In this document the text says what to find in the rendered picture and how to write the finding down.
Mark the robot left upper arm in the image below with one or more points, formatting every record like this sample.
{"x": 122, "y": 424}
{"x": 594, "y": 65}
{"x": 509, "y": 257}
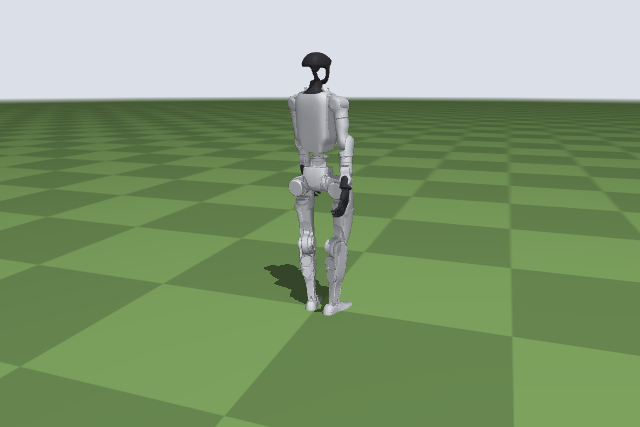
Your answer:
{"x": 291, "y": 105}

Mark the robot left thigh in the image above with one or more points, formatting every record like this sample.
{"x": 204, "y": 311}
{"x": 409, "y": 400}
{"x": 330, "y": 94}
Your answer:
{"x": 304, "y": 205}

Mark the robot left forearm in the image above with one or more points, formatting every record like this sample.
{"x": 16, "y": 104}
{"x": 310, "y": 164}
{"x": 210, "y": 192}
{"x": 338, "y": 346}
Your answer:
{"x": 304, "y": 156}

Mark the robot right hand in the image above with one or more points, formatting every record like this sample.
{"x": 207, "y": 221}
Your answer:
{"x": 344, "y": 197}

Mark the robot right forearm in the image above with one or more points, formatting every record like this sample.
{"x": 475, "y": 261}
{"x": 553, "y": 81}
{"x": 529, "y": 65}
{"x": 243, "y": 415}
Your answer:
{"x": 346, "y": 167}

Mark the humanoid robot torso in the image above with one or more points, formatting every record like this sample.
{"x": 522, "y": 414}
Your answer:
{"x": 316, "y": 133}

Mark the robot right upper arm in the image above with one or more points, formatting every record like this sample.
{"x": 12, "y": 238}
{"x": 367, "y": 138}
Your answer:
{"x": 340, "y": 106}

